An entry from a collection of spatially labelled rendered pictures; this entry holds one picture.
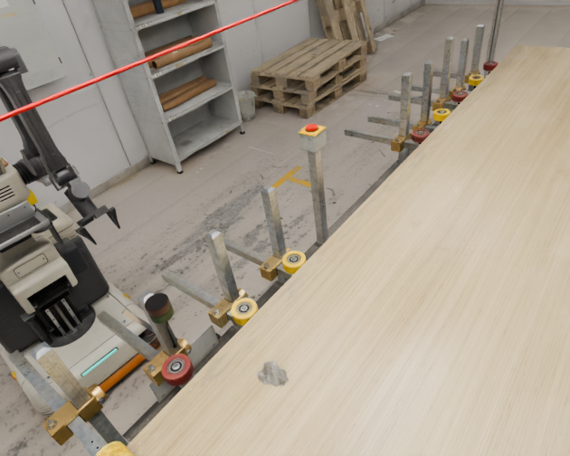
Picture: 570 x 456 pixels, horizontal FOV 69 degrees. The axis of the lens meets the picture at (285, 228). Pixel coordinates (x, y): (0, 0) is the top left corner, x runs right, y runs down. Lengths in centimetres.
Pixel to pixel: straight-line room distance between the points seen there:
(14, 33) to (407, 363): 307
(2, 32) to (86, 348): 210
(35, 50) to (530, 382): 330
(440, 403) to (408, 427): 10
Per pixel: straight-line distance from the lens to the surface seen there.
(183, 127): 447
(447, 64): 254
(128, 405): 236
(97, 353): 225
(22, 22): 345
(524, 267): 143
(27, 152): 168
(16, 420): 264
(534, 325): 128
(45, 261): 195
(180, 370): 120
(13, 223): 182
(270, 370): 112
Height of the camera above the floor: 185
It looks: 38 degrees down
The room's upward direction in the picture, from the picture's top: 9 degrees counter-clockwise
